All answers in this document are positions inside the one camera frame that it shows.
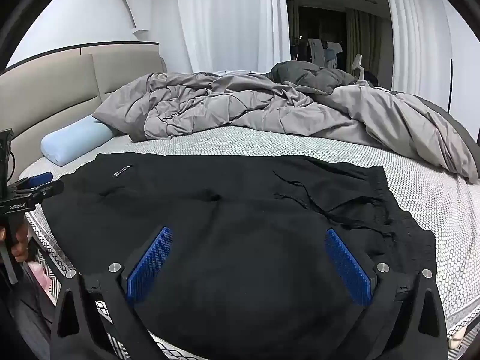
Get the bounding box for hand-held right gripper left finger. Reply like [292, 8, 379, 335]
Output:
[49, 226, 188, 360]

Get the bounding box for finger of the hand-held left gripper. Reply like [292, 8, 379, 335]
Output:
[22, 180, 65, 206]
[15, 172, 54, 191]

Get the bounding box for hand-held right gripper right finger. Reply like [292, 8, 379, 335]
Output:
[325, 227, 449, 360]

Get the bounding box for black pants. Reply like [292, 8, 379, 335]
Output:
[41, 152, 437, 360]

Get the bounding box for person's left hand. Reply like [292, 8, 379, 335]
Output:
[0, 225, 31, 264]

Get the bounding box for light blue pillow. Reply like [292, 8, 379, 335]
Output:
[40, 115, 124, 166]

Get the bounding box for pink cloth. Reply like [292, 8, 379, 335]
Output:
[30, 262, 57, 297]

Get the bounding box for beige padded headboard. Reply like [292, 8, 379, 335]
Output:
[0, 41, 167, 196]

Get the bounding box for honeycomb patterned bed mattress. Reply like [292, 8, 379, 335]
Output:
[17, 124, 480, 360]

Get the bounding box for grey quilted duvet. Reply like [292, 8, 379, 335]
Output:
[92, 70, 479, 184]

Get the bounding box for dark grey blanket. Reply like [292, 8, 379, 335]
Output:
[270, 61, 359, 94]

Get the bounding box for white chair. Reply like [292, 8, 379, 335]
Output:
[352, 54, 367, 82]

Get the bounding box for clothes rack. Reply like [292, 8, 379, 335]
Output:
[292, 35, 344, 69]

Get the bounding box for beige curtain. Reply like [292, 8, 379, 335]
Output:
[345, 7, 393, 73]

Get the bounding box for white curtain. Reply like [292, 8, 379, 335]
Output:
[380, 0, 456, 94]
[176, 0, 289, 76]

